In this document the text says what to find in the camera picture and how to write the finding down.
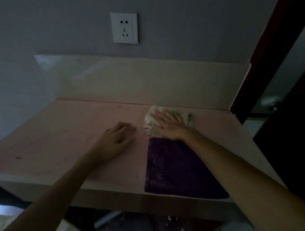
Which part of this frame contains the person's right hand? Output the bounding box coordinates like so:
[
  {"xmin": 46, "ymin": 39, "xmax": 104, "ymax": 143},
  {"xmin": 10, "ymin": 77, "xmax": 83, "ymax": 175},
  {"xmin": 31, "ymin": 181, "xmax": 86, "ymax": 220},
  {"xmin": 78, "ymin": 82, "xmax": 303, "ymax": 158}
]
[{"xmin": 150, "ymin": 110, "xmax": 194, "ymax": 141}]

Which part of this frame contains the person's left hand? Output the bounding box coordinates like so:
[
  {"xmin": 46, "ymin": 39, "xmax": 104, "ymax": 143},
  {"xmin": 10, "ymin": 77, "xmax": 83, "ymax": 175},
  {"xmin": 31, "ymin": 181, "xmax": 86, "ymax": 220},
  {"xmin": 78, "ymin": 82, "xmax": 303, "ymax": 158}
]
[{"xmin": 92, "ymin": 122, "xmax": 137, "ymax": 165}]

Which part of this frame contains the white green patterned cloth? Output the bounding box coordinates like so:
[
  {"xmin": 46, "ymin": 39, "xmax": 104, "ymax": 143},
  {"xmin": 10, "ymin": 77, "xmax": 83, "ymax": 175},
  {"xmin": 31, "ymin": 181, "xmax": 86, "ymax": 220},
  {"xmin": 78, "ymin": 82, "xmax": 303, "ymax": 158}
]
[{"xmin": 143, "ymin": 105, "xmax": 194, "ymax": 137}]

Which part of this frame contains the person's left forearm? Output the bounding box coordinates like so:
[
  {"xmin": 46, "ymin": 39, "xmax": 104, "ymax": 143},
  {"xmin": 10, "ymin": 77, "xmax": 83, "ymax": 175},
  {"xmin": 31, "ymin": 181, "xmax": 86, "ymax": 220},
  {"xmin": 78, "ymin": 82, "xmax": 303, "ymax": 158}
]
[{"xmin": 3, "ymin": 152, "xmax": 106, "ymax": 231}]

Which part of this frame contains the person's right forearm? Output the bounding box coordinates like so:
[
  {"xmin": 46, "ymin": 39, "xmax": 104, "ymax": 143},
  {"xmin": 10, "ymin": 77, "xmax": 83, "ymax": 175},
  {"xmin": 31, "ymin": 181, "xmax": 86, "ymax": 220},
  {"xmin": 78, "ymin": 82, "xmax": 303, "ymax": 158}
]
[{"xmin": 182, "ymin": 130, "xmax": 305, "ymax": 231}]

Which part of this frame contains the beige backboard panel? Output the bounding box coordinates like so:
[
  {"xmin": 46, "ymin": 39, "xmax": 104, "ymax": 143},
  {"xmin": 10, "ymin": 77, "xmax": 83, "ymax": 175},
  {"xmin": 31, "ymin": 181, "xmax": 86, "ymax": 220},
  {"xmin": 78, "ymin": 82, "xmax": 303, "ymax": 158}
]
[{"xmin": 56, "ymin": 55, "xmax": 251, "ymax": 111}]

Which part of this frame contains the dark purple cloth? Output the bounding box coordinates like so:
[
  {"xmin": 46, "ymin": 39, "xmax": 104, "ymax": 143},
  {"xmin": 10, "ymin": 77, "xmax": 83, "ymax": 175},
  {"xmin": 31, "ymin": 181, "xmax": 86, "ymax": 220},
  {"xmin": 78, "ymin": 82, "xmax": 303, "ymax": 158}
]
[{"xmin": 144, "ymin": 137, "xmax": 230, "ymax": 200}]

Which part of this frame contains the white object under table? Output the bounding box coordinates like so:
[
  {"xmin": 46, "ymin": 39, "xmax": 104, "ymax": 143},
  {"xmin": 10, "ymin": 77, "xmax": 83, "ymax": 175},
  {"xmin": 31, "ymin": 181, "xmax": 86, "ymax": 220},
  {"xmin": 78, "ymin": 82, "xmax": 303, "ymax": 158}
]
[{"xmin": 94, "ymin": 210, "xmax": 125, "ymax": 229}]

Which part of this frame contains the dark door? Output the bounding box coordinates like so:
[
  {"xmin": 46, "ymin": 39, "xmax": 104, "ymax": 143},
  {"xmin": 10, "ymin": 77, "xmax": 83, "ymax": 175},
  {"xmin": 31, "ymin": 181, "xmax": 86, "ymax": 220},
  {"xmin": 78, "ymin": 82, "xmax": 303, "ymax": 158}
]
[{"xmin": 253, "ymin": 71, "xmax": 305, "ymax": 201}]

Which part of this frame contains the silver door handle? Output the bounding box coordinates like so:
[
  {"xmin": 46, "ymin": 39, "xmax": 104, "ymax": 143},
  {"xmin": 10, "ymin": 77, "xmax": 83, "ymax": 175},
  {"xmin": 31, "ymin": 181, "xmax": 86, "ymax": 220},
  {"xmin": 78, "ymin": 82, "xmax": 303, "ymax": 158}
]
[{"xmin": 261, "ymin": 96, "xmax": 282, "ymax": 111}]

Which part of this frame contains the white wall socket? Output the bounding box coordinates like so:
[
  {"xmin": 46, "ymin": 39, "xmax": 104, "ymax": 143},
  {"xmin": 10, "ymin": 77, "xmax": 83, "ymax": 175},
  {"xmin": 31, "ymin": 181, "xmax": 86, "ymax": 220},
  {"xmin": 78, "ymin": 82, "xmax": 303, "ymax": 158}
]
[{"xmin": 110, "ymin": 12, "xmax": 139, "ymax": 44}]

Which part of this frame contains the dark brown door frame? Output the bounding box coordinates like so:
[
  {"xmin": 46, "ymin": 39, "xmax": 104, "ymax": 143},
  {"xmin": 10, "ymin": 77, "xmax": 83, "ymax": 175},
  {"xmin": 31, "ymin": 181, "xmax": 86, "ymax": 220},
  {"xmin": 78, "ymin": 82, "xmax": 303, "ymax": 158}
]
[{"xmin": 229, "ymin": 0, "xmax": 305, "ymax": 125}]

